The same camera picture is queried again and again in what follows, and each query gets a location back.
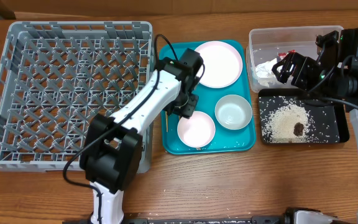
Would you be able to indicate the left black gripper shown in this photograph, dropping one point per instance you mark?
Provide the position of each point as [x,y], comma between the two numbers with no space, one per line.
[189,109]

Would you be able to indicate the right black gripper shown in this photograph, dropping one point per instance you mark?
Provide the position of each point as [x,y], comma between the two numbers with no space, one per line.
[299,69]

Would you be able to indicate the red snack wrapper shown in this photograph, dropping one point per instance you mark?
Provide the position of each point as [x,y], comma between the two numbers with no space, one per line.
[281,56]

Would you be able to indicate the small white bowl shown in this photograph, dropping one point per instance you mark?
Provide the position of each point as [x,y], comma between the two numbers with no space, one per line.
[197,131]

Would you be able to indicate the white napkin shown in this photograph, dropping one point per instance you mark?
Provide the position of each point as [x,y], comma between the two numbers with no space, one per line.
[264,70]

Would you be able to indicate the grey bowl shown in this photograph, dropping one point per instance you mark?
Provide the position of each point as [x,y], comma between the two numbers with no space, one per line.
[233,112]

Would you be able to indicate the rice and food scraps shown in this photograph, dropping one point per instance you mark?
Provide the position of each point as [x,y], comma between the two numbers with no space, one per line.
[285,119]

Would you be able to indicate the large white round plate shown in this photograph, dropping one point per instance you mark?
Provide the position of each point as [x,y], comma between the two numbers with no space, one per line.
[223,64]

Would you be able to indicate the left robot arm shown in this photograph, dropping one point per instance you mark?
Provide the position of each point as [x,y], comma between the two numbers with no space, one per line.
[114,144]

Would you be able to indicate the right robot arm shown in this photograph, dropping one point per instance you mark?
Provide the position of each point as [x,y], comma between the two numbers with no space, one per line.
[332,78]

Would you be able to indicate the left wooden chopstick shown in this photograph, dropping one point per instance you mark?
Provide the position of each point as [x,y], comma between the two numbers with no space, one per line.
[166,121]

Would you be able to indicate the teal plastic serving tray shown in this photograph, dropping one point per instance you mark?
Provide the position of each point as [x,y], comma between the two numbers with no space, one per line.
[225,140]

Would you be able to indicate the clear plastic bin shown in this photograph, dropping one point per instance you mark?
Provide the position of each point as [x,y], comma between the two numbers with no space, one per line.
[265,44]

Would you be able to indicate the black plastic tray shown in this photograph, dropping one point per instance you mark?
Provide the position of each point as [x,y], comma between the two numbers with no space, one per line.
[298,94]

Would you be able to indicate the grey plastic dish rack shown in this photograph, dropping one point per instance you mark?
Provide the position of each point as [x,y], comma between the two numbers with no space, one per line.
[56,76]

